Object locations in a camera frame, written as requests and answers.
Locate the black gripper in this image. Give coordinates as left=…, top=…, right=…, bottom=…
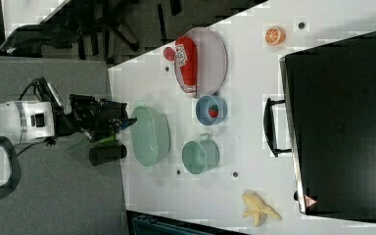
left=55, top=94, right=137, bottom=142

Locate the black oven door handle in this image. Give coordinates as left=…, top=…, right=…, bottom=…
left=263, top=98, right=292, bottom=158

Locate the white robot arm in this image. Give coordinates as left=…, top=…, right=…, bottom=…
left=0, top=96, right=126, bottom=235

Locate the green slotted spatula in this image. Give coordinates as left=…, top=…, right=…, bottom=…
left=68, top=134, right=118, bottom=152

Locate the green oval colander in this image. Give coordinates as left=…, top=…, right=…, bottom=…
left=130, top=106, right=170, bottom=166

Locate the black cylinder holder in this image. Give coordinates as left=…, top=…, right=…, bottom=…
left=89, top=144, right=127, bottom=165

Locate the blue small bowl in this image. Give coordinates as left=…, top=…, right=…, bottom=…
left=196, top=95, right=227, bottom=125

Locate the red strawberry toy on table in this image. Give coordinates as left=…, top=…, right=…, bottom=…
left=163, top=47, right=175, bottom=62

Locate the red strawberry toy in bowl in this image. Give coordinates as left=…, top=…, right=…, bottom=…
left=209, top=105, right=218, bottom=118

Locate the red ketchup bottle toy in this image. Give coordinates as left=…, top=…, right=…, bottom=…
left=175, top=36, right=198, bottom=98

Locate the grey round plate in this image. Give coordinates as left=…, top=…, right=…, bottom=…
left=174, top=27, right=227, bottom=98

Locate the black office chair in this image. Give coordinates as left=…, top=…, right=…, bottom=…
left=0, top=0, right=139, bottom=60

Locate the orange slice toy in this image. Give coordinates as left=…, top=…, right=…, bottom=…
left=264, top=26, right=286, bottom=46

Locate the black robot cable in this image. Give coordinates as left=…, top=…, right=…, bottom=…
left=16, top=76, right=52, bottom=157

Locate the green cup with handle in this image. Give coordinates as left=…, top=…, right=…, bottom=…
left=182, top=133, right=220, bottom=174

